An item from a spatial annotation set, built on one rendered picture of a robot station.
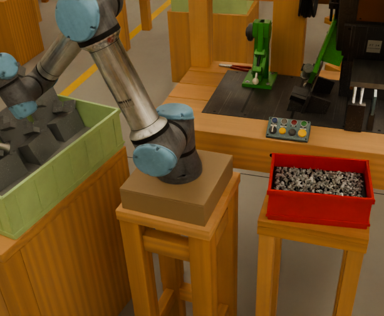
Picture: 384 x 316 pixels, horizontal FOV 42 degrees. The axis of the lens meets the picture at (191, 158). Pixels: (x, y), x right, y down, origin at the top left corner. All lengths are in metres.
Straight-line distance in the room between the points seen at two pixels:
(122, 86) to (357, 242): 0.85
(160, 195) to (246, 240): 1.26
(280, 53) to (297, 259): 1.03
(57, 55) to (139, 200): 0.50
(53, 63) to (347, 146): 1.02
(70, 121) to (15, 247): 0.59
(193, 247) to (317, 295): 1.04
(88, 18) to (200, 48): 1.23
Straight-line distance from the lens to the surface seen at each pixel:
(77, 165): 1.81
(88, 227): 1.97
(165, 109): 1.48
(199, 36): 2.39
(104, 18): 1.27
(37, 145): 1.91
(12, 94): 1.53
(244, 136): 1.84
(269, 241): 1.67
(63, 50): 1.51
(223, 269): 1.96
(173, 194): 1.51
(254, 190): 3.05
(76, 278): 2.02
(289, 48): 2.31
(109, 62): 1.29
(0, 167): 1.83
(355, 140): 1.87
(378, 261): 2.71
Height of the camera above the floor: 1.86
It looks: 34 degrees down
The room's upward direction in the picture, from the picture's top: 3 degrees counter-clockwise
